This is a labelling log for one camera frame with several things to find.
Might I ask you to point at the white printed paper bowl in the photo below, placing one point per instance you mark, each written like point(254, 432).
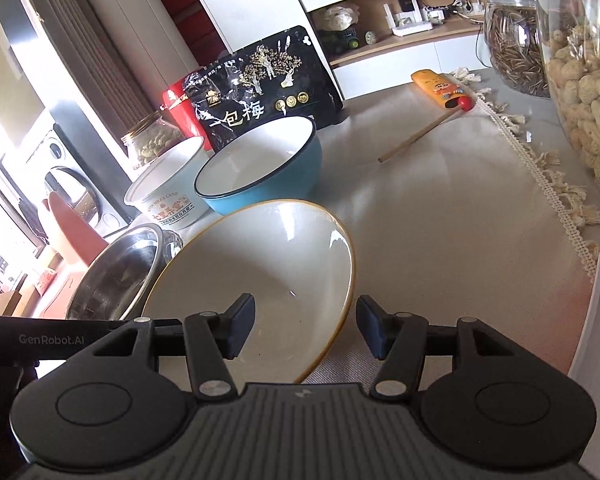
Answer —
point(165, 185)

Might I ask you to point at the green toy tractor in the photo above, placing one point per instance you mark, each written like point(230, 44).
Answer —
point(342, 40)

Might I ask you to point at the small egg ornament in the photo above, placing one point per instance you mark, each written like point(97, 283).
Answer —
point(370, 38)

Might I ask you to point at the stainless steel bowl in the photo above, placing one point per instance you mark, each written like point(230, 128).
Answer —
point(115, 275)

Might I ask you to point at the black snack bag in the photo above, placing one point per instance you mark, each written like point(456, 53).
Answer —
point(260, 85)

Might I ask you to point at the wooden stick with red ball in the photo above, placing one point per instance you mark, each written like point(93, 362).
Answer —
point(415, 140)

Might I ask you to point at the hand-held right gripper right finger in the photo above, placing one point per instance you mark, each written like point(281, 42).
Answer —
point(371, 327)

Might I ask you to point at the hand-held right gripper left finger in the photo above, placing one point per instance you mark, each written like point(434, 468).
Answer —
point(240, 327)

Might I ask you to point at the beige pleated curtain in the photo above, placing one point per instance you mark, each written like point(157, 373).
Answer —
point(95, 35)

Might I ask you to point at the dark hanging clothes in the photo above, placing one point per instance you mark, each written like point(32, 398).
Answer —
point(30, 220)

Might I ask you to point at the white power strip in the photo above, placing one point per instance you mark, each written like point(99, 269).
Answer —
point(472, 8)

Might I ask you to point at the red canister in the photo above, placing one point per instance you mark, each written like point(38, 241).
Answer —
point(180, 115)

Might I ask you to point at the white router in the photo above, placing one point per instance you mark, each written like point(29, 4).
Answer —
point(410, 27)

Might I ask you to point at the crumpled plastic bag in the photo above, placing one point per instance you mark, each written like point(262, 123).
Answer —
point(335, 17)

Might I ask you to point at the glass jar of sunflower seeds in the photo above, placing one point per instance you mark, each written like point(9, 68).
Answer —
point(515, 45)

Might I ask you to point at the white washing machine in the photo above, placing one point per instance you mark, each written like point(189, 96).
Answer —
point(60, 155)

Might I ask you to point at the glass jar of peanuts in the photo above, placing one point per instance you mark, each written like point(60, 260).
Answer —
point(585, 95)

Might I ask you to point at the blue ceramic bowl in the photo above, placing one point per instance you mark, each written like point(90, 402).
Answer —
point(285, 180)

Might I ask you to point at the orange chair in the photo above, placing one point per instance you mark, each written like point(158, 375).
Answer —
point(75, 232)

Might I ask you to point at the white wall shelf unit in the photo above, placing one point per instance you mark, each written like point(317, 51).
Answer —
point(260, 5)

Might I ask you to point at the orange snack packet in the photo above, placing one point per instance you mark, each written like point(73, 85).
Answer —
point(435, 85)

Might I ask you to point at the glass nut jar gold lid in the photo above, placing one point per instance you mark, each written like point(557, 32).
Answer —
point(150, 142)

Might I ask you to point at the cream plate with yellow rim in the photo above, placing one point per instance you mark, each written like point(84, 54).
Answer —
point(260, 260)

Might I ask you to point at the beige tasselled table runner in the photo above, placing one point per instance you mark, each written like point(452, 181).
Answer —
point(430, 220)

